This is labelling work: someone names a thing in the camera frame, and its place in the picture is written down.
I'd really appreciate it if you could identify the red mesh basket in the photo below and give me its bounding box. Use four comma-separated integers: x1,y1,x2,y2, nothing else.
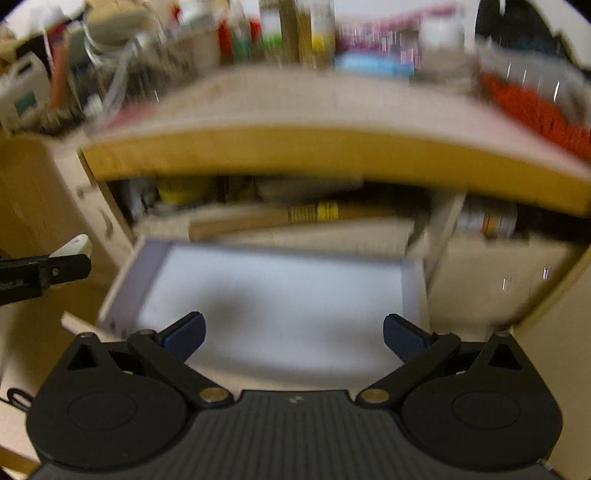
478,48,591,162

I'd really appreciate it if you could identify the pink printed box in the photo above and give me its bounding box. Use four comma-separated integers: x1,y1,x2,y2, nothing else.
336,14,423,65

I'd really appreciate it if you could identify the yellow lidded container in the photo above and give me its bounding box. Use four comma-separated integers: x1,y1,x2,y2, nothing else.
156,178,214,206

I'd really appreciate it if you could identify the green label bottle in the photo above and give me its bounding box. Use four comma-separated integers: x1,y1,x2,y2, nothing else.
259,0,297,65

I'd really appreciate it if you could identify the wooden stick with yellow label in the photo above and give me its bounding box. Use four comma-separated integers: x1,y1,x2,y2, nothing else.
189,200,398,241

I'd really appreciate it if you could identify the wooden desk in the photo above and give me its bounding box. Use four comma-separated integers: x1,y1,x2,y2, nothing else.
78,62,591,210

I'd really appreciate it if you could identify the light blue packet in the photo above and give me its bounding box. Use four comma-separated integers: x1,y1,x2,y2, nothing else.
336,53,416,78

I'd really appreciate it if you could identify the beige drawer cabinet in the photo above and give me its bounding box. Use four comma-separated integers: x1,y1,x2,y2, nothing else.
51,148,139,287

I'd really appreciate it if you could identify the white plastic jug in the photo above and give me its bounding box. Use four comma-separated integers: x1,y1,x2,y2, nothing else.
0,52,51,131

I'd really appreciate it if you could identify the white plastic piece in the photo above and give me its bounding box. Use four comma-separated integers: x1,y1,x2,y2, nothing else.
49,234,93,258

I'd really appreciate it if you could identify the orange tube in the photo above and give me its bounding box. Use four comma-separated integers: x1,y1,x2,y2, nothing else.
49,28,70,109

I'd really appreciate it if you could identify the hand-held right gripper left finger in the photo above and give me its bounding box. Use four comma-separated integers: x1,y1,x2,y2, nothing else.
66,312,233,409

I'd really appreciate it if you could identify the clear plastic tubing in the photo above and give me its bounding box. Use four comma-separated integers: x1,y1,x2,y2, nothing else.
74,25,162,116

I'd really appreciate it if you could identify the black cable loop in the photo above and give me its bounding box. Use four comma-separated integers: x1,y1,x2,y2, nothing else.
7,388,35,409

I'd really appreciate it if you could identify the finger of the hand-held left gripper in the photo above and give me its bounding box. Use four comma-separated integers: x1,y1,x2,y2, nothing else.
0,254,92,306

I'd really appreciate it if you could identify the metal can with label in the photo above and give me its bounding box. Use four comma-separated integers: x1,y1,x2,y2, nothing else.
459,200,520,241

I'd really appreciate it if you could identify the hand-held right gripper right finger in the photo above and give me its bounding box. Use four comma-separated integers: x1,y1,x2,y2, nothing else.
355,313,530,409

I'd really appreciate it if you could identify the red bottle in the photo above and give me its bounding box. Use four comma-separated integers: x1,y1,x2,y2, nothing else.
218,14,237,65

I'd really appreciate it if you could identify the white drawer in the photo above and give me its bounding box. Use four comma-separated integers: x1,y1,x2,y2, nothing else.
61,234,431,384

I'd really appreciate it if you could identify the white lidded jar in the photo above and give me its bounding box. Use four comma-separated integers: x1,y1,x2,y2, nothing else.
418,11,466,77

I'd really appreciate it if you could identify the yellow label bottle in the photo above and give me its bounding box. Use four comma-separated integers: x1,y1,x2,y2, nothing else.
298,0,336,70

